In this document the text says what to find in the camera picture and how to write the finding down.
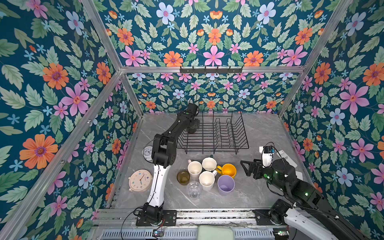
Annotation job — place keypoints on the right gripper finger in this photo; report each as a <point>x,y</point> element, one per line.
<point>250,163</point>
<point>248,168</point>

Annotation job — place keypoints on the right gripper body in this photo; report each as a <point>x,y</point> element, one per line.
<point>258,168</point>

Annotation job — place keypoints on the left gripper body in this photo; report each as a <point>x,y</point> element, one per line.
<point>194,124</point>

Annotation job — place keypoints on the yellow mug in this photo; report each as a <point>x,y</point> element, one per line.
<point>227,169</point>

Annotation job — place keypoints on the lilac plastic cup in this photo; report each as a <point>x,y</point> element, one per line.
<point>226,185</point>

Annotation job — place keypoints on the green mug white inside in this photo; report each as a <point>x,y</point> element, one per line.
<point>209,164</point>

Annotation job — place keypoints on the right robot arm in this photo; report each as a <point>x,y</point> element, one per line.
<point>304,207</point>

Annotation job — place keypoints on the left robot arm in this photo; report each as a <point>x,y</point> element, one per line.
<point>164,153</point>

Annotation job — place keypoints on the white remote control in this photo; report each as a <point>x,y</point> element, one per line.
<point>287,158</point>

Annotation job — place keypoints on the white mug front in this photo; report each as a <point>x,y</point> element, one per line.
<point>207,179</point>

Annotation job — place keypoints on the white mug rear left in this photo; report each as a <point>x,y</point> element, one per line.
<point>194,168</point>

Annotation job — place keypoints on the olive glass cup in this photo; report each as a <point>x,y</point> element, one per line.
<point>183,177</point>

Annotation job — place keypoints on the small white alarm clock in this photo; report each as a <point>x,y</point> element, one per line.
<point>147,154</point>

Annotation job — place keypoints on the clear glass cup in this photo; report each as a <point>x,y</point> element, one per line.
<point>194,189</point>

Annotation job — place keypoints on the green cloth pad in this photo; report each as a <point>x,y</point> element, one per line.
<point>205,232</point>

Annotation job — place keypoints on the pink round clock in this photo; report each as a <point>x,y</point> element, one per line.
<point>140,181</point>

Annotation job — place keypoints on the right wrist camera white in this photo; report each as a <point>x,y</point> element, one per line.
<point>267,155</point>

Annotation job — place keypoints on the black wire dish rack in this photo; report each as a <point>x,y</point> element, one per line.
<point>217,132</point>

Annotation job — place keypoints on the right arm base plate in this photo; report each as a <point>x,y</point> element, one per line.
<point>267,217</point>

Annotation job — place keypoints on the black wall hook rail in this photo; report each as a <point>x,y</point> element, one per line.
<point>210,70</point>

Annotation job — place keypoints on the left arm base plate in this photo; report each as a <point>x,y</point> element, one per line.
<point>165,218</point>

